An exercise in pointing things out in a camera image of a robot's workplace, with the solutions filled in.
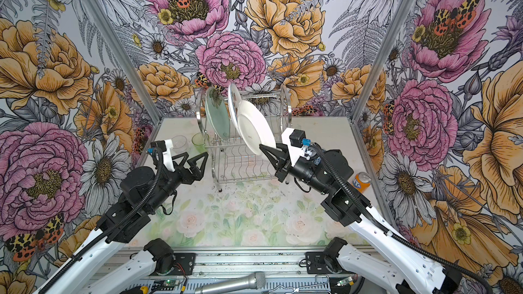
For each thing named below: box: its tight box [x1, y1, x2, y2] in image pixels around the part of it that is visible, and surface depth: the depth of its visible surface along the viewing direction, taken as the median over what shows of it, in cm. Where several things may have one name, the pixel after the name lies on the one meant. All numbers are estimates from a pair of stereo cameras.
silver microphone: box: [194, 271, 267, 294], surface depth 70 cm
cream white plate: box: [236, 100, 277, 156], surface depth 54 cm
